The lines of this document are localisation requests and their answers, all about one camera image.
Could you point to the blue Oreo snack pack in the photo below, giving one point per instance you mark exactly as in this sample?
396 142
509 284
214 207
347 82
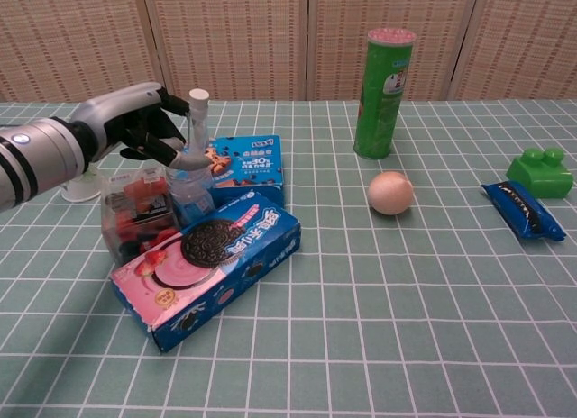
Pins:
523 211

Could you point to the green grid tablecloth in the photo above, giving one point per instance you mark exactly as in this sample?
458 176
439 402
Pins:
360 323

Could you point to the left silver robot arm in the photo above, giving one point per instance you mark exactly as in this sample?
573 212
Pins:
36 161

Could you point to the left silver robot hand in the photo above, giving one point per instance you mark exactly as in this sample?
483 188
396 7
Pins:
117 111

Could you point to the peach ball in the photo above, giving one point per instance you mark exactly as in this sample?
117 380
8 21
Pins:
390 193

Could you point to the white paper cup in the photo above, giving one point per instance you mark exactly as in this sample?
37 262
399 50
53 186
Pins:
81 190

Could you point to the woven folding screen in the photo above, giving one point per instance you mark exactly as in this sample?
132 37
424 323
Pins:
270 39

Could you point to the green toy building block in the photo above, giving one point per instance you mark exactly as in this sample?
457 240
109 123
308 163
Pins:
541 177

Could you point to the blue pink Oreo box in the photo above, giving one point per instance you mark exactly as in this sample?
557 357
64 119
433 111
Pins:
203 265

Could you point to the red and black snack packet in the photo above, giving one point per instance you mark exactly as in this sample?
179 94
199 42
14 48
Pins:
135 215

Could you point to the green chips can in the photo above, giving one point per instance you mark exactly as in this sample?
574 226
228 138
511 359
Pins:
383 102

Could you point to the blue chocolate chip cookie box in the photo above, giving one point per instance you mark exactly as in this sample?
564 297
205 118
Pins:
252 166

